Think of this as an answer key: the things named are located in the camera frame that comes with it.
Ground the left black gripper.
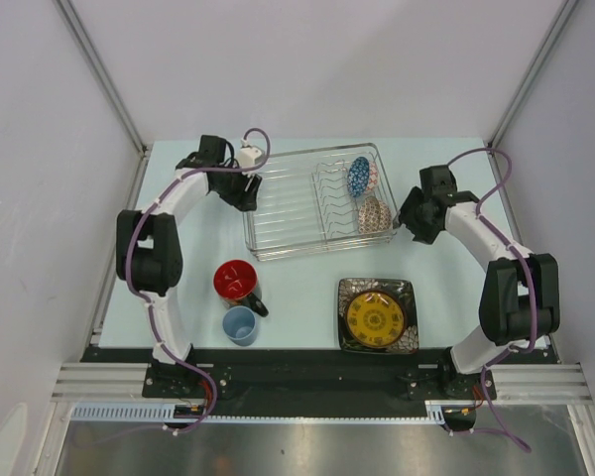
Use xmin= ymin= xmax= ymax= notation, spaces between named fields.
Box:
xmin=213 ymin=160 xmax=262 ymax=213

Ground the red patterned bowl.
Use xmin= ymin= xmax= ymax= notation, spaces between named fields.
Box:
xmin=358 ymin=195 xmax=392 ymax=234

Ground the metal wire dish rack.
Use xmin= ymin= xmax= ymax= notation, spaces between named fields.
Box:
xmin=243 ymin=142 xmax=396 ymax=261

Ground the blue patterned bowl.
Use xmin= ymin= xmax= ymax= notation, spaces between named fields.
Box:
xmin=347 ymin=157 xmax=379 ymax=198

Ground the black floral square plate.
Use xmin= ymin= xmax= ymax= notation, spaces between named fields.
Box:
xmin=337 ymin=278 xmax=419 ymax=355

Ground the yellow round plate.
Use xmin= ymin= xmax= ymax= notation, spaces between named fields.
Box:
xmin=344 ymin=291 xmax=406 ymax=349

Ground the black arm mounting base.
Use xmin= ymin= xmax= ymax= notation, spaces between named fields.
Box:
xmin=80 ymin=344 xmax=559 ymax=431

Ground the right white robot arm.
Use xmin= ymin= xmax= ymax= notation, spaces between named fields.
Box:
xmin=394 ymin=165 xmax=560 ymax=398

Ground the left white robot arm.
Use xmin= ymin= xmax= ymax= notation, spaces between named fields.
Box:
xmin=115 ymin=128 xmax=271 ymax=397

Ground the red and black mug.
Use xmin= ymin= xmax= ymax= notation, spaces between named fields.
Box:
xmin=212 ymin=260 xmax=269 ymax=317

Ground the light blue cup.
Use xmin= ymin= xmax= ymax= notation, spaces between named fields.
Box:
xmin=222 ymin=306 xmax=258 ymax=347

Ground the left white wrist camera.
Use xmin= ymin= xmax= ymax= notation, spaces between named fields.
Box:
xmin=235 ymin=139 xmax=265 ymax=172

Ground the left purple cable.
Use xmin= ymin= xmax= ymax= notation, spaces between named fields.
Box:
xmin=126 ymin=128 xmax=272 ymax=437

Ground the purple cable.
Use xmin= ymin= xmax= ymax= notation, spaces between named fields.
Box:
xmin=443 ymin=147 xmax=532 ymax=452
xmin=126 ymin=128 xmax=272 ymax=437

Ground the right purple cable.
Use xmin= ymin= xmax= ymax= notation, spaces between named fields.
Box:
xmin=443 ymin=147 xmax=532 ymax=452

